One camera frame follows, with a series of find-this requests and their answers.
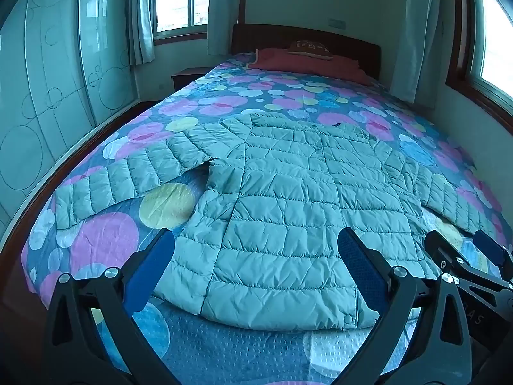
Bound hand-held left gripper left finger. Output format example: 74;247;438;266
42;228;181;385

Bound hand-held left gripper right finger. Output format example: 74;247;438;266
337;228;485;385

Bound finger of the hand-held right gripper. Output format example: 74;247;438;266
473;229;513;281
424;230;513;301

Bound green quilted down jacket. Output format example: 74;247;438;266
54;111;501;329

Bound bed with circle-pattern cover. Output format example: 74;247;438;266
20;50;513;385

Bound wooden nightstand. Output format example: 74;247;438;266
171;66;219;92

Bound glass sliding wardrobe doors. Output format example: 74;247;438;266
0;0;139;241

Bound red pillow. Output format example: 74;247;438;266
248;48;371;86

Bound pale window curtain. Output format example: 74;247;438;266
391;0;445;103
127;0;156;65
207;0;246;56

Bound brown printed cushion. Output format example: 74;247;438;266
286;40;334;60

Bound dark wooden headboard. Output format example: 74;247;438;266
231;23;381;81

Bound window with wooden frame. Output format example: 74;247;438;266
154;0;209;45
447;0;513;117

